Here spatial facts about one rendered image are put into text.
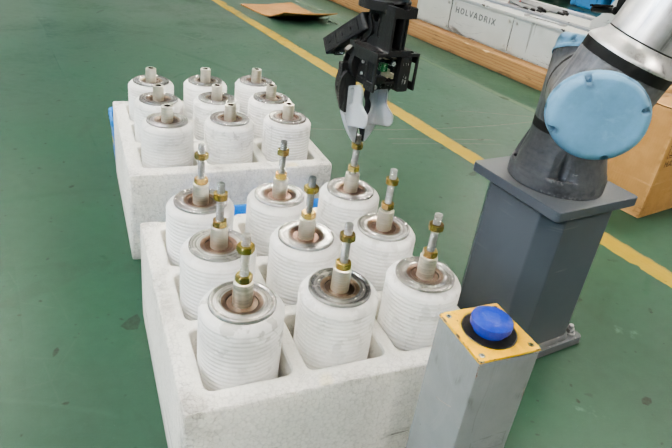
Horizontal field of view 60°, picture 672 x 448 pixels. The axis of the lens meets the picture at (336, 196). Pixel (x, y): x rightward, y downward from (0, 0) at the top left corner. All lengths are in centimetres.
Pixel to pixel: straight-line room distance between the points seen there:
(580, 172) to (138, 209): 75
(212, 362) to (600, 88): 54
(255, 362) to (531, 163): 52
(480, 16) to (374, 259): 245
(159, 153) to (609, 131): 75
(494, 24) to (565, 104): 234
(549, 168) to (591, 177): 6
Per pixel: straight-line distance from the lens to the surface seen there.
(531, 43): 292
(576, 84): 76
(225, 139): 113
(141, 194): 111
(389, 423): 79
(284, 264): 77
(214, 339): 65
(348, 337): 69
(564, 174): 95
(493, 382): 59
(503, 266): 101
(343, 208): 89
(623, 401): 110
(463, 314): 60
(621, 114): 77
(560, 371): 110
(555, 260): 98
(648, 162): 171
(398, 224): 85
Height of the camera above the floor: 66
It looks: 27 degrees down
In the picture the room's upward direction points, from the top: 8 degrees clockwise
